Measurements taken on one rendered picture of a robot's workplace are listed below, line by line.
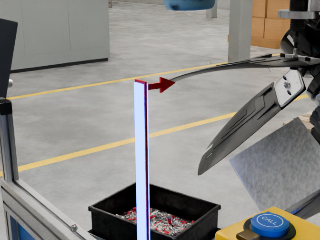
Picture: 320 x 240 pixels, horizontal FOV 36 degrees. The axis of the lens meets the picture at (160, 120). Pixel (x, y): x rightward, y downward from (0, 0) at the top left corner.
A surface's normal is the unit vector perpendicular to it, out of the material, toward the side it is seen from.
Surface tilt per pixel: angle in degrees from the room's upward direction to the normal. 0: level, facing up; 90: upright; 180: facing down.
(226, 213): 0
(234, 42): 90
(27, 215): 90
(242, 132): 48
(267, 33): 90
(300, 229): 0
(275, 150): 55
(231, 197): 0
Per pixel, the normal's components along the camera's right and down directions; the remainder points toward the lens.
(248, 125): -0.74, -0.59
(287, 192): -0.24, -0.31
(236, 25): -0.79, 0.18
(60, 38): 0.62, 0.22
